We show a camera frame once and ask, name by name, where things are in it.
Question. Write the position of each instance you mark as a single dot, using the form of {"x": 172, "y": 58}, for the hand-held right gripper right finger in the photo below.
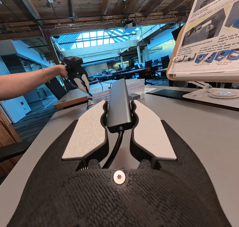
{"x": 151, "y": 133}

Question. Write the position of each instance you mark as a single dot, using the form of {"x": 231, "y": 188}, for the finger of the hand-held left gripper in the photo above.
{"x": 78, "y": 84}
{"x": 86, "y": 85}

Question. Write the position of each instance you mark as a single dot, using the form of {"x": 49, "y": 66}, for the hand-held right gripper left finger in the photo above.
{"x": 87, "y": 133}

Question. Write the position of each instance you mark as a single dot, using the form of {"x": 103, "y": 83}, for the grey usb hub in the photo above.
{"x": 119, "y": 103}

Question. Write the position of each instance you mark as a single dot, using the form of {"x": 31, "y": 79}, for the clear plastic bin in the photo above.
{"x": 136, "y": 87}

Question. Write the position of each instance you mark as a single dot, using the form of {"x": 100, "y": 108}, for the person's left forearm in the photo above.
{"x": 22, "y": 85}

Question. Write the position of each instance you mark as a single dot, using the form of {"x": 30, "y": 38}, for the black usb hub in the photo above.
{"x": 136, "y": 96}

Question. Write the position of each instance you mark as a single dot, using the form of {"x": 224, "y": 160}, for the person's left hand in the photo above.
{"x": 58, "y": 72}

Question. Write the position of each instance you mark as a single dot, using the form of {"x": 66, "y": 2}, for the black office chair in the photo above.
{"x": 56, "y": 89}

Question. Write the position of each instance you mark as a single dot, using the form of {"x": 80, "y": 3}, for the black desk mat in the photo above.
{"x": 168, "y": 94}

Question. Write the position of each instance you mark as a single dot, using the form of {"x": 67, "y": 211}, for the row of wooden desks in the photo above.
{"x": 130, "y": 73}

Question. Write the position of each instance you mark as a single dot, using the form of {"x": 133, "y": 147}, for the row of black office chairs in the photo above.
{"x": 153, "y": 64}

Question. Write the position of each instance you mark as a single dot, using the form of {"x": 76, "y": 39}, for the white ceiling projector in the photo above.
{"x": 130, "y": 26}

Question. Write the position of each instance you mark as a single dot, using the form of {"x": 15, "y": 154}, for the black chair armrest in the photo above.
{"x": 13, "y": 150}

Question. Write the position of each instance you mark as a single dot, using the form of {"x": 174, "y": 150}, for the wooden pillar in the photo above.
{"x": 7, "y": 129}

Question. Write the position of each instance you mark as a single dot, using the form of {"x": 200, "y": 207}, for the black monitor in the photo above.
{"x": 176, "y": 34}

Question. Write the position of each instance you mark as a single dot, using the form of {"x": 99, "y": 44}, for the printed instruction sheet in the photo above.
{"x": 209, "y": 34}

